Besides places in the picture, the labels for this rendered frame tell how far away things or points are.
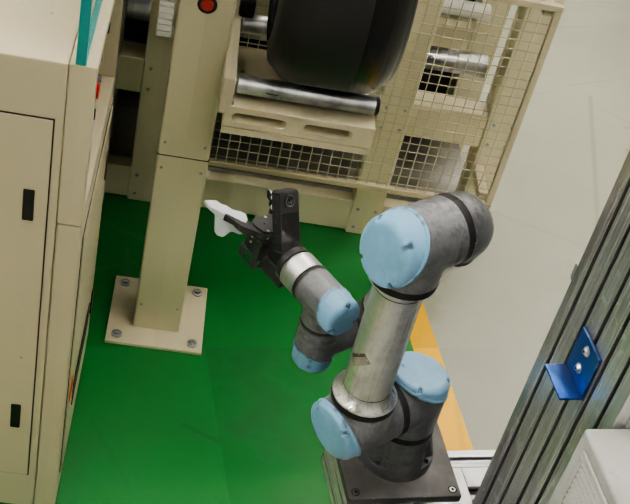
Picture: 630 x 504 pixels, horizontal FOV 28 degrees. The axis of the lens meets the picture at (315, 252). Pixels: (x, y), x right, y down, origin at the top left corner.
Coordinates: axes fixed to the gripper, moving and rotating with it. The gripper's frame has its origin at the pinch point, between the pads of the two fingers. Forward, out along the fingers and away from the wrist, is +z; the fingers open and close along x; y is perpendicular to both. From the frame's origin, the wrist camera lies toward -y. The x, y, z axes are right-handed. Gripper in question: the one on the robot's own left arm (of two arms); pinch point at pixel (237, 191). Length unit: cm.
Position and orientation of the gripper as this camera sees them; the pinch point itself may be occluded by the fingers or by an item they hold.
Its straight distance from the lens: 236.3
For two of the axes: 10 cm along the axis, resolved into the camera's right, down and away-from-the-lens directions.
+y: -3.0, 7.7, 5.6
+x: 7.6, -1.7, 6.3
